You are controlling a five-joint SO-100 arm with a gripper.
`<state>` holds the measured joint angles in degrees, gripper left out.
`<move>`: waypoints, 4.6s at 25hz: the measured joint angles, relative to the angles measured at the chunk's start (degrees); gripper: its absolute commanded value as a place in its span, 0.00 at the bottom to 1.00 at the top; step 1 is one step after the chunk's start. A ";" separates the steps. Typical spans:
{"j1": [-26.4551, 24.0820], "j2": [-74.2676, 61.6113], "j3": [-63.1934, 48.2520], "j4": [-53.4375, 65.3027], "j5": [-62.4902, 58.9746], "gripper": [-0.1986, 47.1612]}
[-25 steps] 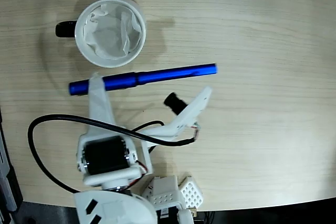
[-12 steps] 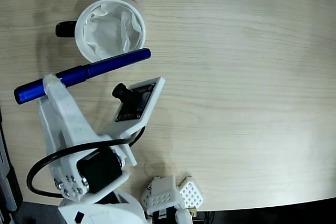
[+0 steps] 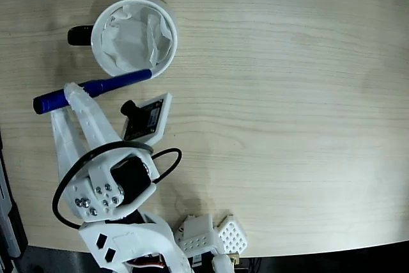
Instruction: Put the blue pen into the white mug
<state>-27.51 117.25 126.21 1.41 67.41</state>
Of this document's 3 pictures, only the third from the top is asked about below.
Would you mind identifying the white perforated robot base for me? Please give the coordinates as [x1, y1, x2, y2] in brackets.
[217, 215, 249, 254]

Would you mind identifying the crumpled white paper tissue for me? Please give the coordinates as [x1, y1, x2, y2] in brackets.
[100, 3, 173, 74]

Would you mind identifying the white mug with black handle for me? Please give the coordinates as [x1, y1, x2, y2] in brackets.
[66, 0, 178, 78]

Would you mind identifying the grey and black equipment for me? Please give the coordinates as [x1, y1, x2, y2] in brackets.
[0, 129, 29, 273]

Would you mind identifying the wrist camera on white mount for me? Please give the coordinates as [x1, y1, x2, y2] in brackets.
[120, 92, 173, 146]

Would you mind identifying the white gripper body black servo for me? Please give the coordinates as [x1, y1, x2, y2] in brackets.
[65, 144, 159, 224]

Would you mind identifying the blue pen with metal clip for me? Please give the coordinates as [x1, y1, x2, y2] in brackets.
[33, 68, 155, 116]

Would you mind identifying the black camera cable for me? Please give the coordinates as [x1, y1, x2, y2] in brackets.
[52, 141, 183, 231]

